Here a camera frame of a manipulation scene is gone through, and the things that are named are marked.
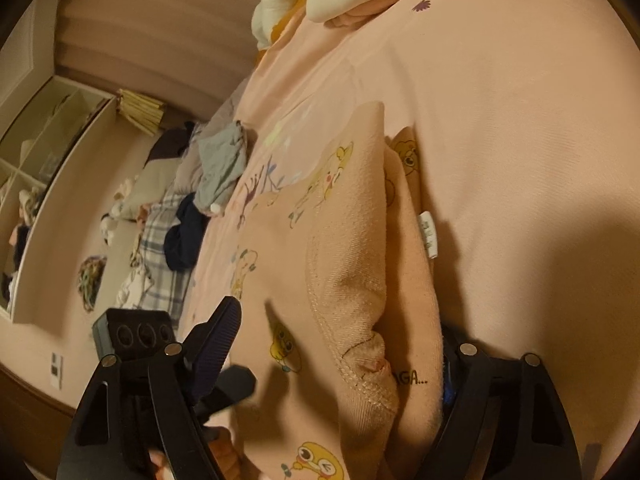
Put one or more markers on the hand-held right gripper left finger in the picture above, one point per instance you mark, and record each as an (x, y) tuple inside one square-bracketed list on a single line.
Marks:
[(216, 345)]

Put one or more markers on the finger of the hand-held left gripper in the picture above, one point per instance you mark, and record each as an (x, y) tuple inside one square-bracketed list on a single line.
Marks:
[(234, 385)]

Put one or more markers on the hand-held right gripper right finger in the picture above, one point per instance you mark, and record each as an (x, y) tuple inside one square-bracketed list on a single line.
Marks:
[(450, 390)]

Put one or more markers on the pink cartoon print sweatshirt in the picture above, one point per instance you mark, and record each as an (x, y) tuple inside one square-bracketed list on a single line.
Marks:
[(350, 260)]

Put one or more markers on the person's left hand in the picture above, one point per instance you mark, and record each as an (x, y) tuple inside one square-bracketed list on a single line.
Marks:
[(225, 455)]

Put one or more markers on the multicoloured bundle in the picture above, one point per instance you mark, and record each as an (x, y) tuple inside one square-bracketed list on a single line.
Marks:
[(91, 282)]

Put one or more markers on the plaid cloth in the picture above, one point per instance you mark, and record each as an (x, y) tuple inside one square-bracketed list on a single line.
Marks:
[(160, 260)]

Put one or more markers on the navy cloth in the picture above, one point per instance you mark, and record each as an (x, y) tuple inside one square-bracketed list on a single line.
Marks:
[(185, 235)]

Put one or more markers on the beige pillow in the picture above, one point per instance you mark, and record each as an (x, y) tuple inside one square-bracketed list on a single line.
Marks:
[(147, 190)]

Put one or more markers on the white open shelf cabinet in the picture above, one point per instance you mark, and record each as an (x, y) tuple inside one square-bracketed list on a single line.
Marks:
[(45, 185)]

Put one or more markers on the grey cloth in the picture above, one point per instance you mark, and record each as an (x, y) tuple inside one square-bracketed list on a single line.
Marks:
[(222, 165)]

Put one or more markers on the dark brown cloth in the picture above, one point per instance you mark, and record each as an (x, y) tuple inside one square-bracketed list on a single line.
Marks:
[(170, 142)]

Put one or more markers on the pale lilac cloth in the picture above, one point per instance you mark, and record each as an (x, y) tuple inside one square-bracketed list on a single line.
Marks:
[(200, 130)]

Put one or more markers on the pink printed bed sheet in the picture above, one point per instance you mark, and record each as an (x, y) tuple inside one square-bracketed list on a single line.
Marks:
[(500, 110)]

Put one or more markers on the white and yellow cloth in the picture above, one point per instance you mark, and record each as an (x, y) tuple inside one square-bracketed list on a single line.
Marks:
[(275, 5)]

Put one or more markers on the white wall switch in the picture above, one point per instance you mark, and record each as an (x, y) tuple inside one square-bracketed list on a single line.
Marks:
[(57, 370)]

